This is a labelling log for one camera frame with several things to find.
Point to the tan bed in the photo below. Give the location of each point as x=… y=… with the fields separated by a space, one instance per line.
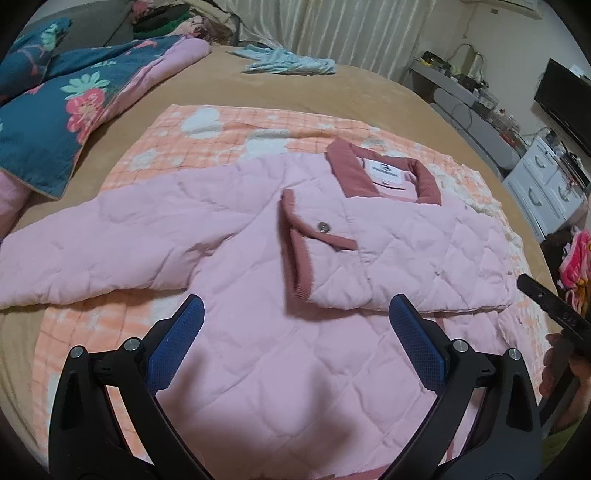
x=258 y=90

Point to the cream curtain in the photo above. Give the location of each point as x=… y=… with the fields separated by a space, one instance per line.
x=351 y=27

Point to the black television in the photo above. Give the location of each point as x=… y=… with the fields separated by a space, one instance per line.
x=565 y=99

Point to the light blue cloth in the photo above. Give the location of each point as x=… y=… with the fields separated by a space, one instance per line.
x=286 y=64

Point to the grey cluttered desk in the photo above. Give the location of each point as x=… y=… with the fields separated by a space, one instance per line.
x=457 y=97

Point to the blue floral quilt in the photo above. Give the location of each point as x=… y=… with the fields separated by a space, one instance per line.
x=51 y=110

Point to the person's right hand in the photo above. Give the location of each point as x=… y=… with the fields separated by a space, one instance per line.
x=549 y=369

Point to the white drawer cabinet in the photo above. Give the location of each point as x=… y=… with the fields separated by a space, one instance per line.
x=538 y=184

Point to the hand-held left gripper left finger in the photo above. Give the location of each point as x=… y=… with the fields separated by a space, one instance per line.
x=178 y=339

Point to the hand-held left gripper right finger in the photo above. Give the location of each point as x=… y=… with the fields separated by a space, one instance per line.
x=415 y=341

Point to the pile of mixed clothes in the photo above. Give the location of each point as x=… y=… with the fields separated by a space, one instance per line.
x=184 y=21

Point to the white air conditioner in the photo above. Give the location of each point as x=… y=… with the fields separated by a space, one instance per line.
x=512 y=5

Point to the pink floral cloth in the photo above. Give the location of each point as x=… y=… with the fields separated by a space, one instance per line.
x=579 y=263

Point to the orange plaid fleece blanket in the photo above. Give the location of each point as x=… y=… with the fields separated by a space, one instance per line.
x=212 y=124

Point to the pink quilted jacket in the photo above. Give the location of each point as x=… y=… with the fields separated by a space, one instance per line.
x=240 y=230

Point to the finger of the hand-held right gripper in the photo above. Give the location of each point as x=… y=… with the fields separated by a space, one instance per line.
x=549 y=302

